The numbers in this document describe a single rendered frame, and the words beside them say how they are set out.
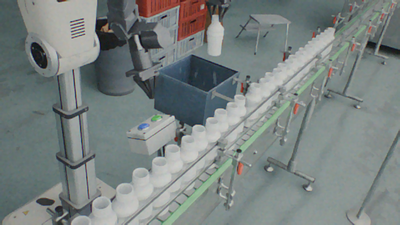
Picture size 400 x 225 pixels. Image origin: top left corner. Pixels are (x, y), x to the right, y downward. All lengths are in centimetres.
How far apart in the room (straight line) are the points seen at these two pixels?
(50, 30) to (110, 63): 200
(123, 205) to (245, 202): 170
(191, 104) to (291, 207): 115
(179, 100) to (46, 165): 128
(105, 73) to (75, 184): 177
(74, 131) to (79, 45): 38
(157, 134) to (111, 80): 229
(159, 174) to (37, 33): 69
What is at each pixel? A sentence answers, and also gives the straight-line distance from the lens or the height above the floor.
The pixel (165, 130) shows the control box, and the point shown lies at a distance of 108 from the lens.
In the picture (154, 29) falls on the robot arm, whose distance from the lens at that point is 97.
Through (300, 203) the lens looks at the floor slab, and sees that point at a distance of 257.
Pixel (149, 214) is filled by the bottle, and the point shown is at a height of 105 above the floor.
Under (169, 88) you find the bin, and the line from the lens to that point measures 174.
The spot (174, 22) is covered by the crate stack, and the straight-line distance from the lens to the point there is 386.
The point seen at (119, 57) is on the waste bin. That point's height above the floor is 41.
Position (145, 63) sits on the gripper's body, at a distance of 103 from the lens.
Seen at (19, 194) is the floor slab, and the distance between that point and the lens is 254.
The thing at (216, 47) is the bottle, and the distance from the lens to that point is 150.
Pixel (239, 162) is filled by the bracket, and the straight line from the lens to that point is 104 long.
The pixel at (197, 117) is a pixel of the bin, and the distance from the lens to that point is 170.
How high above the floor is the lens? 173
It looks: 32 degrees down
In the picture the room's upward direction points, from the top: 7 degrees clockwise
